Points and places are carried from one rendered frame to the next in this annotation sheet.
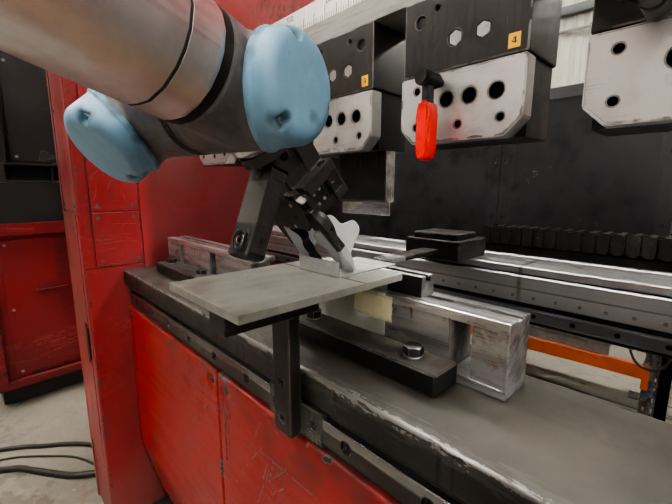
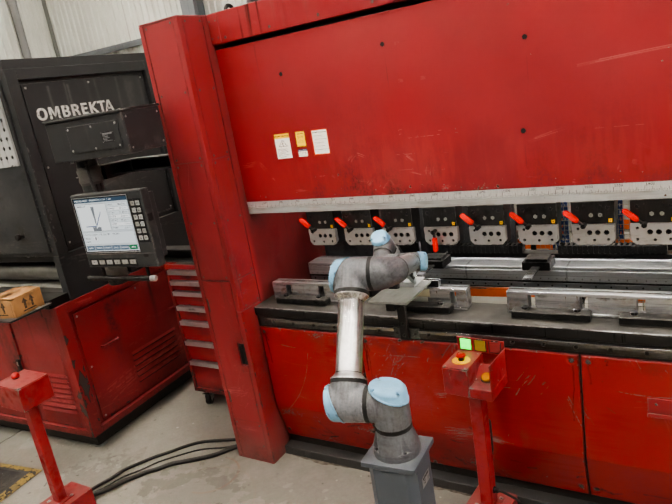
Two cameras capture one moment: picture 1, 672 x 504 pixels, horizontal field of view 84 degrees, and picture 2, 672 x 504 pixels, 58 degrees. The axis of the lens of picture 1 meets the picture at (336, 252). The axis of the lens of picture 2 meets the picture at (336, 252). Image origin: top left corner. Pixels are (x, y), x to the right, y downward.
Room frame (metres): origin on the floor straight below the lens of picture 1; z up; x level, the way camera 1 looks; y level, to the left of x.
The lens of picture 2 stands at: (-1.87, 0.86, 1.90)
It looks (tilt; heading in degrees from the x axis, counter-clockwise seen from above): 15 degrees down; 347
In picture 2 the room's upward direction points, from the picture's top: 10 degrees counter-clockwise
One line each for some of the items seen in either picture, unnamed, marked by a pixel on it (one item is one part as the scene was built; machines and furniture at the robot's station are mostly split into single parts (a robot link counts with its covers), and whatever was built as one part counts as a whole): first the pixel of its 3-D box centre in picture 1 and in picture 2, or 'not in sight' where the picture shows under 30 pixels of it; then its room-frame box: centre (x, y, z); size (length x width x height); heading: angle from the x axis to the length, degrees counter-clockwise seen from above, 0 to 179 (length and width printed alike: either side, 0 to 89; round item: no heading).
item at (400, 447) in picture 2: not in sight; (395, 435); (-0.26, 0.40, 0.82); 0.15 x 0.15 x 0.10
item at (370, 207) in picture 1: (365, 184); (410, 252); (0.60, -0.05, 1.13); 0.10 x 0.02 x 0.10; 44
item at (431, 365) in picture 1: (357, 343); (420, 306); (0.53, -0.03, 0.89); 0.30 x 0.05 x 0.03; 44
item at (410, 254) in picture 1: (424, 247); (429, 265); (0.71, -0.17, 1.01); 0.26 x 0.12 x 0.05; 134
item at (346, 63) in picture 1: (353, 100); (401, 224); (0.62, -0.03, 1.26); 0.15 x 0.09 x 0.17; 44
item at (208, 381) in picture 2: not in sight; (234, 326); (1.93, 0.74, 0.50); 0.50 x 0.50 x 1.00; 44
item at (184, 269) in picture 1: (186, 273); (302, 300); (1.00, 0.41, 0.89); 0.30 x 0.05 x 0.03; 44
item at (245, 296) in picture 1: (291, 281); (400, 291); (0.50, 0.06, 1.00); 0.26 x 0.18 x 0.01; 134
